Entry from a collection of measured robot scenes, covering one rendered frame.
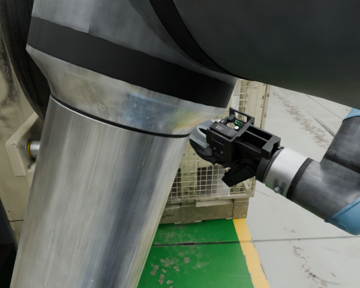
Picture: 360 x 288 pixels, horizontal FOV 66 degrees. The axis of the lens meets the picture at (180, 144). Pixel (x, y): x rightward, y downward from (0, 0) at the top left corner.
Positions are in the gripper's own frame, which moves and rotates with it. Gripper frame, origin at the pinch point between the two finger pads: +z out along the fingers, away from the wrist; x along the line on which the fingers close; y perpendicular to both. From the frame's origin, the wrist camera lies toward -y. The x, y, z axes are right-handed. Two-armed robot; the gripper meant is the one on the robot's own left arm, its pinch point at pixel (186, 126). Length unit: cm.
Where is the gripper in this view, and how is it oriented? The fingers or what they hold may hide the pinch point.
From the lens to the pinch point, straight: 59.4
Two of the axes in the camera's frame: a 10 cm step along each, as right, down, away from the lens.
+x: -6.7, 6.1, -4.3
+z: -7.3, -4.4, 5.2
